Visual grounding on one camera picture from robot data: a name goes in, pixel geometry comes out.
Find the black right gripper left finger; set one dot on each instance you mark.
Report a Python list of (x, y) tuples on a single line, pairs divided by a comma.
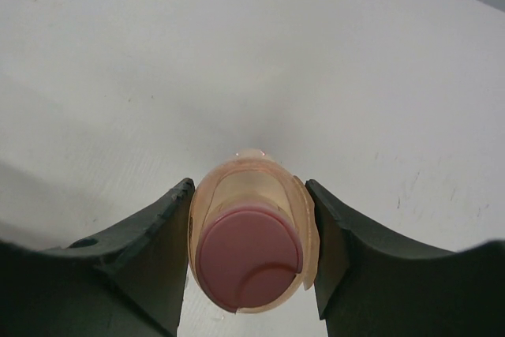
[(126, 280)]

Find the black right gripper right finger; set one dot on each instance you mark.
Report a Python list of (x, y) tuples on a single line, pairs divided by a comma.
[(373, 281)]

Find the orange bottle with pink cap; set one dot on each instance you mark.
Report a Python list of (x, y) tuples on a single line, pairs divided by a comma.
[(252, 236)]

